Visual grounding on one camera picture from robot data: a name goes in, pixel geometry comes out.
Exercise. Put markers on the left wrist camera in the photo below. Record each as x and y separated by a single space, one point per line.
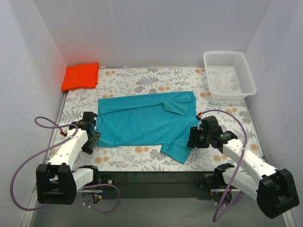
90 117

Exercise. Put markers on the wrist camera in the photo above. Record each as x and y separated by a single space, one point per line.
210 125
90 117

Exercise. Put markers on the folded orange t shirt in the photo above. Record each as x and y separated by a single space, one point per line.
80 76

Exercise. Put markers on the teal t shirt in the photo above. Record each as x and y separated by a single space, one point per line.
147 120

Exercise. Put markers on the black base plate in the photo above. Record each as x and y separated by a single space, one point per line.
150 185

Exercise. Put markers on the white plastic basket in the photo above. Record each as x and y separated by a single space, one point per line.
228 75

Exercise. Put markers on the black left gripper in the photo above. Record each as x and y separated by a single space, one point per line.
93 141

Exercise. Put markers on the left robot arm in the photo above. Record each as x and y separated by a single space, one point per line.
56 182

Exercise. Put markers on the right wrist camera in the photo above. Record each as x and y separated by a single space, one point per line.
210 125

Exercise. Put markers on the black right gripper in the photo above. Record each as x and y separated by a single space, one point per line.
194 137

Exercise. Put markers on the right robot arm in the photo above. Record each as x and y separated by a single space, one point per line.
273 190

